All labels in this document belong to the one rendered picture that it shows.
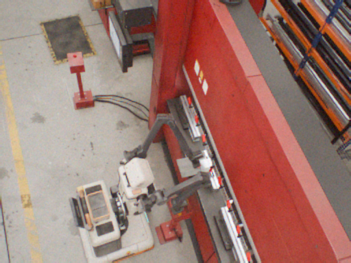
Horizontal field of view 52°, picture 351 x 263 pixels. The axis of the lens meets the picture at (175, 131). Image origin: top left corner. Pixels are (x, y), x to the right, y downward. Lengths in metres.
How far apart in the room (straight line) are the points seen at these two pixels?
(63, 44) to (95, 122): 1.43
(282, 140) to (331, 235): 0.51
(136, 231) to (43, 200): 1.14
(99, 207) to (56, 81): 2.42
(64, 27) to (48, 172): 2.38
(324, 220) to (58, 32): 4.70
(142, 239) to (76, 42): 3.09
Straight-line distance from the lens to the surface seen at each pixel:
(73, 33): 5.66
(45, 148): 4.50
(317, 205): 1.84
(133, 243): 3.67
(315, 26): 4.77
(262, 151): 2.16
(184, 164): 3.20
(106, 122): 4.60
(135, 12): 3.01
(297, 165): 1.90
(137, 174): 2.71
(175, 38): 3.10
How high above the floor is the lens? 3.83
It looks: 57 degrees down
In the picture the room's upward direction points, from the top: 12 degrees clockwise
